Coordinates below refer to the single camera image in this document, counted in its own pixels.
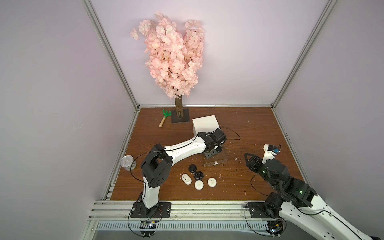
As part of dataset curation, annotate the clear drawer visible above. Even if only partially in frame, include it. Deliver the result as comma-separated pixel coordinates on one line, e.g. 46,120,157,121
201,146,229,167

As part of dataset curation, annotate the white three-drawer cabinet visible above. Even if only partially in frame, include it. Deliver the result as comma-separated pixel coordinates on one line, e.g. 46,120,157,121
192,115,220,136

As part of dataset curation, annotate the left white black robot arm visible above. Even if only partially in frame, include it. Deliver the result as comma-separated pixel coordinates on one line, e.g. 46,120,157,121
141,128,227,210

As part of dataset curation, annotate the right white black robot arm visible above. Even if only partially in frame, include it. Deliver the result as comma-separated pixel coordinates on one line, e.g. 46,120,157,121
245,153,377,240

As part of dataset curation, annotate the white round earphone case right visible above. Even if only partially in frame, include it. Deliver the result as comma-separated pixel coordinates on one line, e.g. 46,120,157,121
207,178,217,188

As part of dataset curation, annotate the white round earphone case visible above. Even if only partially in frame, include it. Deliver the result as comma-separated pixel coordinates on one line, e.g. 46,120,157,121
194,180,204,191
207,178,217,188

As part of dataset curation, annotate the white round earphone case bottom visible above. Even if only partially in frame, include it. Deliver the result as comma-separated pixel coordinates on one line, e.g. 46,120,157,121
194,180,204,191

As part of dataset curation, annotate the white oval earphone case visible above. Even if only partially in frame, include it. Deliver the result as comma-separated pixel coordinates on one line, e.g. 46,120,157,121
181,174,192,185

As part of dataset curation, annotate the right circuit board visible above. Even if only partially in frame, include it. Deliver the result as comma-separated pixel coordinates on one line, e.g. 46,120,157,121
267,221,284,238

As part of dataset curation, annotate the circuit board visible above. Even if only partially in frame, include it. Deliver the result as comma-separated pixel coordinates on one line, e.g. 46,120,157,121
139,221,158,238
267,221,284,238

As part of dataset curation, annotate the green toy rake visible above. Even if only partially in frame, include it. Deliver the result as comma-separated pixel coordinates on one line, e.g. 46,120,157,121
159,109,172,128

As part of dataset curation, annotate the pink blossom artificial tree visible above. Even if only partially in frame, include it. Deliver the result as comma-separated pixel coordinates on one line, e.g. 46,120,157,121
130,12,205,106

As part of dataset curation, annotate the left circuit board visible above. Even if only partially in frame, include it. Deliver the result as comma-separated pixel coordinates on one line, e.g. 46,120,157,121
139,221,158,238

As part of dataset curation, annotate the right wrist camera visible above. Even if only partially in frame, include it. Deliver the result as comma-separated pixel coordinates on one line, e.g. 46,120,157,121
262,144,281,164

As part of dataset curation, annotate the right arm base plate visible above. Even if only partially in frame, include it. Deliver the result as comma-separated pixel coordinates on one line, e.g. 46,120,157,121
247,202,281,219

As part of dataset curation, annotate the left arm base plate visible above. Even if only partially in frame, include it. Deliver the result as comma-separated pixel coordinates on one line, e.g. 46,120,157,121
130,201,172,219

